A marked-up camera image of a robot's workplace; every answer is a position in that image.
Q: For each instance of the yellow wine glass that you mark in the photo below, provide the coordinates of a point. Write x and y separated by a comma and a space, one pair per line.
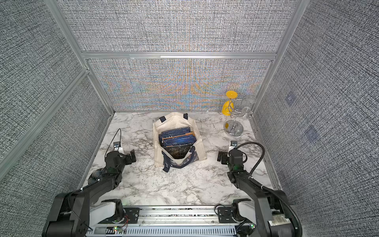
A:
228, 106

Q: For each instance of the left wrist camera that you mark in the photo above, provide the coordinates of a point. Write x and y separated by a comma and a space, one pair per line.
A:
118, 147

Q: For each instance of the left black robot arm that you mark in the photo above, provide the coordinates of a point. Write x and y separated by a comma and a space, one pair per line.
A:
69, 215

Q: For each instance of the black book gold lettering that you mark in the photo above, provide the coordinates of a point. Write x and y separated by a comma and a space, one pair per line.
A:
178, 152

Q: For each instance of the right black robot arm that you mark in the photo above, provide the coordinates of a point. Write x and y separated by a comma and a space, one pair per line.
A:
266, 208

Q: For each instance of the cream canvas tote bag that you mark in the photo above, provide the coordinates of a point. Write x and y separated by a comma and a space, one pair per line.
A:
171, 121

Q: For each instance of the dark round cup cluster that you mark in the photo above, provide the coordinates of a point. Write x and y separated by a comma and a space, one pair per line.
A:
95, 177

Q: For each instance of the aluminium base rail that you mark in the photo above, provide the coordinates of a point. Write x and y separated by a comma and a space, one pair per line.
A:
175, 221

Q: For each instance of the clear wine glass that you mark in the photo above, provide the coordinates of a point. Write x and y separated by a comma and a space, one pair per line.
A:
248, 102

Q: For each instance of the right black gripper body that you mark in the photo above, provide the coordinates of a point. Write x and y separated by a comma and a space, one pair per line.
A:
224, 157

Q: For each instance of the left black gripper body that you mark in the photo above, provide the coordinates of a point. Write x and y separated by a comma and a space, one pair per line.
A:
129, 157

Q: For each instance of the blue book stack in bag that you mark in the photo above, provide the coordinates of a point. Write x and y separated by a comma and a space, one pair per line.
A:
177, 137

